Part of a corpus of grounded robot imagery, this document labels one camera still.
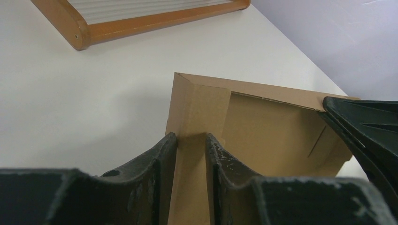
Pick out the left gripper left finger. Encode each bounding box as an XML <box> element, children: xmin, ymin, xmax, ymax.
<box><xmin>0</xmin><ymin>133</ymin><xmax>177</xmax><ymax>225</ymax></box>

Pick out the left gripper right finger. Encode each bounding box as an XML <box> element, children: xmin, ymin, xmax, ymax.
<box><xmin>206</xmin><ymin>134</ymin><xmax>397</xmax><ymax>225</ymax></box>

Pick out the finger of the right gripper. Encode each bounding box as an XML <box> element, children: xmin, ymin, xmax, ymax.
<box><xmin>319</xmin><ymin>96</ymin><xmax>398</xmax><ymax>217</ymax></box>

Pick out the brown cardboard box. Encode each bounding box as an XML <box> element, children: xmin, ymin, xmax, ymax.
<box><xmin>166</xmin><ymin>73</ymin><xmax>352</xmax><ymax>225</ymax></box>

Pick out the orange wooden shelf rack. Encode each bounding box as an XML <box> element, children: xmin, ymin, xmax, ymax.
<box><xmin>32</xmin><ymin>0</ymin><xmax>251</xmax><ymax>51</ymax></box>

